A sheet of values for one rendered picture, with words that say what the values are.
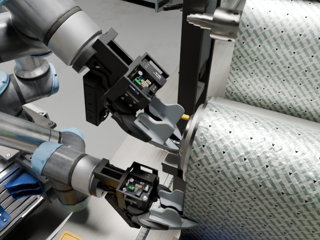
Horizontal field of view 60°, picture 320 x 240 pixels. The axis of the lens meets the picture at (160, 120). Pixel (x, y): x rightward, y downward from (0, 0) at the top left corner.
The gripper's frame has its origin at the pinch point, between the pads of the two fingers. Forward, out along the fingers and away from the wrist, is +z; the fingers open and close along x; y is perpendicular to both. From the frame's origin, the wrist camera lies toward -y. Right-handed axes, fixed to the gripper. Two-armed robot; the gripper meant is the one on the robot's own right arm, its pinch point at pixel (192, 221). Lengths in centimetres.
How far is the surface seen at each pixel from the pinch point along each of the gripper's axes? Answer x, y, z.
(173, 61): 215, -109, -86
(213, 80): 72, -19, -14
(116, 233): -1.2, -19.0, -18.1
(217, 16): 28.9, 26.9, -7.0
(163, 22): 297, -109, -132
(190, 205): -0.3, 5.8, -0.8
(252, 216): -0.3, 9.6, 9.1
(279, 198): -0.2, 16.4, 11.2
